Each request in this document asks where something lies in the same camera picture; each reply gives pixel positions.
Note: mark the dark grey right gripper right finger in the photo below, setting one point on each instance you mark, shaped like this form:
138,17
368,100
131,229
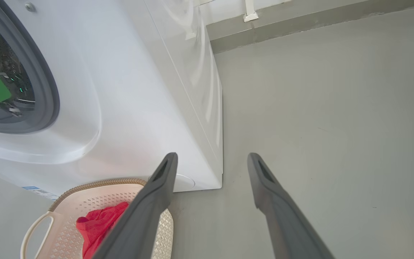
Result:
286,223

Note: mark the white front-load washing machine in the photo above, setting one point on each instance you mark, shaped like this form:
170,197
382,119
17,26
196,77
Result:
128,108

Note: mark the red garment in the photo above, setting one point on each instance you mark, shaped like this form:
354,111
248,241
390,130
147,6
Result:
95,226

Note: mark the blue energy label sticker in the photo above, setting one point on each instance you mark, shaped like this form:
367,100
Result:
41,193

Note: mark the cream perforated laundry basket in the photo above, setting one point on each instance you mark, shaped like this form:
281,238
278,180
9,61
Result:
67,237

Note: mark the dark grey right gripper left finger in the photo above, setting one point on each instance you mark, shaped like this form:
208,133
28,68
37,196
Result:
138,223

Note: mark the washing machine drum interior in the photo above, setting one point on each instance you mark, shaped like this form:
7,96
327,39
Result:
11,59

